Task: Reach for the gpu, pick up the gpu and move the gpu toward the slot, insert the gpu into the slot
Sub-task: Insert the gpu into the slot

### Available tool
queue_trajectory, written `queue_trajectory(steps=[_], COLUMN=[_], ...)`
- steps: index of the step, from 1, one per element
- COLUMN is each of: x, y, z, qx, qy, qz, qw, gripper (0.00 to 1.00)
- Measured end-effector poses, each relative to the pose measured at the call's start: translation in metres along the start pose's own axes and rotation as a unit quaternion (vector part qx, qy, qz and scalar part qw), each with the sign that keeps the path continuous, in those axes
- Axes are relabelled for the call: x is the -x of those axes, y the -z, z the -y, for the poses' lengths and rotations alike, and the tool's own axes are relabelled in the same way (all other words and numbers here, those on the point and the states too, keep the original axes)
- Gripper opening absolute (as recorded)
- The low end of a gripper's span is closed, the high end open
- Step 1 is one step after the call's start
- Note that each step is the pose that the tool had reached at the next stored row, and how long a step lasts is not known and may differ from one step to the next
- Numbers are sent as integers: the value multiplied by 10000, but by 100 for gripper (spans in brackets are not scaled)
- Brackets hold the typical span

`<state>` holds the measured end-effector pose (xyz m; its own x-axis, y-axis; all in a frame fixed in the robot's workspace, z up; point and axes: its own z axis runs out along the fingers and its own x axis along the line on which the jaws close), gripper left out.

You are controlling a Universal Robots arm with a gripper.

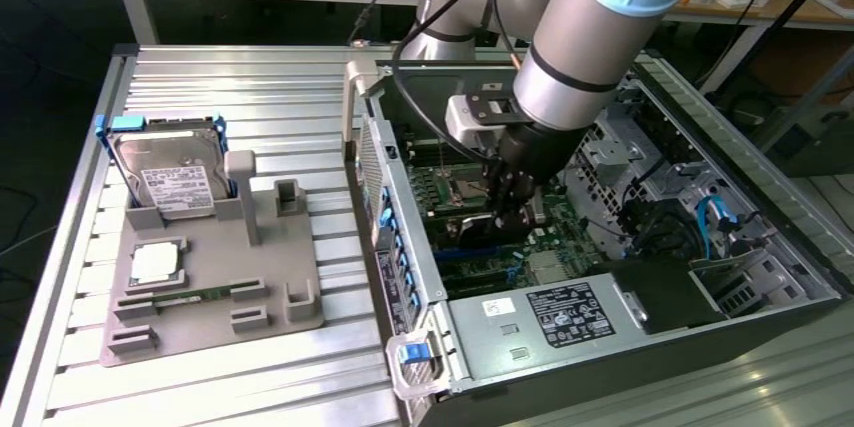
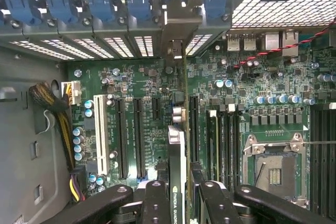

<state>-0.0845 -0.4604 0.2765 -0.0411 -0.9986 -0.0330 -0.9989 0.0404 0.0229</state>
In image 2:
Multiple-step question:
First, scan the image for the coloured wire power cable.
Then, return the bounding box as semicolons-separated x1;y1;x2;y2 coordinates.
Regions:
69;166;87;204

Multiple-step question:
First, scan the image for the installed RAM stick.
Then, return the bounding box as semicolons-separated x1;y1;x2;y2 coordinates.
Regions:
208;110;221;182

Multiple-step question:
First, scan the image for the thin metal locking lever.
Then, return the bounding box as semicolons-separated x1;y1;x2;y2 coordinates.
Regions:
301;140;336;146

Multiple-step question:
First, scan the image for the long black expansion slot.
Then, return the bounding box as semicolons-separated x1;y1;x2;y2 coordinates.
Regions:
132;98;146;179
189;94;200;164
115;98;130;180

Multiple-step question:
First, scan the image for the grey open PC case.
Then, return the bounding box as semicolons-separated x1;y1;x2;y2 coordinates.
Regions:
0;0;336;224

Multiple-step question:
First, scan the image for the blue slot latch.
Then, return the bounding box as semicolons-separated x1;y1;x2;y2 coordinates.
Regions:
125;0;152;20
86;0;117;22
45;0;79;23
3;0;35;26
204;0;229;20

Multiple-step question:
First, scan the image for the red black twisted wire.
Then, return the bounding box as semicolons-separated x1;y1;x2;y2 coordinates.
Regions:
232;18;336;70

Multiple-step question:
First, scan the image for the metal CPU socket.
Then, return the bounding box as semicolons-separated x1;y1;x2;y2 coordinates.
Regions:
243;133;311;209

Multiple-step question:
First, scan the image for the white power connector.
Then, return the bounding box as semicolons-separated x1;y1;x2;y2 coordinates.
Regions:
60;80;81;107

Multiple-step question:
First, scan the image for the braided yellow black power cable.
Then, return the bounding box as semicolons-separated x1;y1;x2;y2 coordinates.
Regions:
28;82;76;173

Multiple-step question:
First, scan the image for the short black expansion slot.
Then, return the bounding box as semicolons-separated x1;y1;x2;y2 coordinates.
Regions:
152;97;162;121

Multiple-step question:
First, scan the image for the white PCI expansion slot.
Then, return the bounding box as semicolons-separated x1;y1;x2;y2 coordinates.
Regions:
93;94;111;176

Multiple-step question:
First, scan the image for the green motherboard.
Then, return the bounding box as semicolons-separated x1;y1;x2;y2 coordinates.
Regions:
64;32;336;211

